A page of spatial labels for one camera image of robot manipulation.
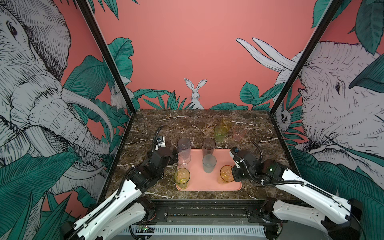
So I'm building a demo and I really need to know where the white perforated strip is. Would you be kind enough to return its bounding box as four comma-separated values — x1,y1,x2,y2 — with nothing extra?
122,225,266,237

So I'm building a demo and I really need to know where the pink square tray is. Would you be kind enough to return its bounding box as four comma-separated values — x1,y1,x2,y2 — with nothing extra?
176,149,242,191

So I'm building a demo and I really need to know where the black frame post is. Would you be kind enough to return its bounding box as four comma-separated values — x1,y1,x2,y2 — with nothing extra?
76,0,136,115
269,0,343,115

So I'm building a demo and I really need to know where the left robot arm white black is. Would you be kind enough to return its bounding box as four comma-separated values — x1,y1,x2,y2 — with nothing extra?
61,147,178,240

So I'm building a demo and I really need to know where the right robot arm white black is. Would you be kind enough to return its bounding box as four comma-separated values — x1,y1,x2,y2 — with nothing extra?
230,147,366,240

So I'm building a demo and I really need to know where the clear bluish tall glass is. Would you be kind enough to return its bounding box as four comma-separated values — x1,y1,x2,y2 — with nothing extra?
178,138,192,153

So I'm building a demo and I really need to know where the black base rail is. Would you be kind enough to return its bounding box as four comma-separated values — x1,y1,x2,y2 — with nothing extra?
149,200,282,225

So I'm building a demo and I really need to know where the tall yellow glass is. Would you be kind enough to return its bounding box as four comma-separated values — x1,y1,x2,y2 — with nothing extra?
218,165,234,184

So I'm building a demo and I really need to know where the light green glass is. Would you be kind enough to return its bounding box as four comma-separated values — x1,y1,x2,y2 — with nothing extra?
214,126,228,143
174,168,191,190

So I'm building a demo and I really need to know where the orange yellow glass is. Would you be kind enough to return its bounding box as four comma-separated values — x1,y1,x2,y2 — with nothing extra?
221,117,233,131

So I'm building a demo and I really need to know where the frosted teal glass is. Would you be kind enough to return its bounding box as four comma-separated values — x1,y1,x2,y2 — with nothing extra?
203,154,217,174

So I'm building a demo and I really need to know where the right black frame post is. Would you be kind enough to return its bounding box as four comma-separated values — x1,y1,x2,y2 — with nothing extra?
269,0,343,115

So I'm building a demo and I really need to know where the clear short glass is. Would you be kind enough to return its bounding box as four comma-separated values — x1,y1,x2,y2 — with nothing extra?
178,153,192,169

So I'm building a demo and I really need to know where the left black frame post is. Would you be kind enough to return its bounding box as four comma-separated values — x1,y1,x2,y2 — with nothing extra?
76,0,136,115

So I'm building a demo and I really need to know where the pink glass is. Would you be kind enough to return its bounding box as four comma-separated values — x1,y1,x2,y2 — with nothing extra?
233,126,247,142

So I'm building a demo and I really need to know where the dark brown glass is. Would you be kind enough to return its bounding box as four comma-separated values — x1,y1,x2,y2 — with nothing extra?
202,138,216,157

